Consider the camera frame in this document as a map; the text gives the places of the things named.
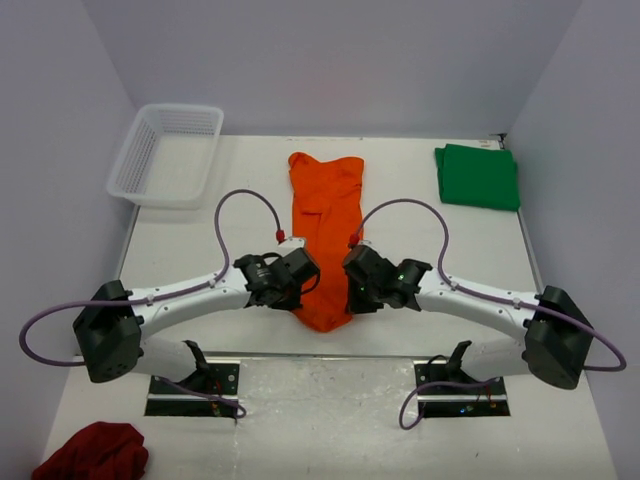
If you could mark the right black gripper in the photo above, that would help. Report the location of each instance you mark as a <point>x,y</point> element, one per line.
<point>356,305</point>

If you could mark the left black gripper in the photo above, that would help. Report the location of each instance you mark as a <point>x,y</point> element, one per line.
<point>291,302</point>

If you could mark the orange t shirt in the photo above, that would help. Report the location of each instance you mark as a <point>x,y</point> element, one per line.
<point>326,211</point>

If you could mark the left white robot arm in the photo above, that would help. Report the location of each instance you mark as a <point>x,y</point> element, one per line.
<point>117,331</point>

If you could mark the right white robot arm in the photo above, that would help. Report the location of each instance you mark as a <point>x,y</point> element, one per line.
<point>544,334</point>

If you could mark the folded green t shirt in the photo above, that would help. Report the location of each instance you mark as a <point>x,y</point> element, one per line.
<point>477,177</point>

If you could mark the white plastic mesh basket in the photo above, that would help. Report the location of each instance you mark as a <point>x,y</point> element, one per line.
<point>167,156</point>

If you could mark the crumpled dark red t shirt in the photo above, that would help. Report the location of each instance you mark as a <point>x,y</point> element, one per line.
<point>100,450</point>

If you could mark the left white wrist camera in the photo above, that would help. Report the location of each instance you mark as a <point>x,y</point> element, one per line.
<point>292,243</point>

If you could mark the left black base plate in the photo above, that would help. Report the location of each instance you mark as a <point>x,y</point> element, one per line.
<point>211,391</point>

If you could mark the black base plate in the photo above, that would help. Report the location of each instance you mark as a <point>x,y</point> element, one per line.
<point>443,401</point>
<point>211,391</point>

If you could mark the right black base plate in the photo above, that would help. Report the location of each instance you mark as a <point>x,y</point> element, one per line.
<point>443,401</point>

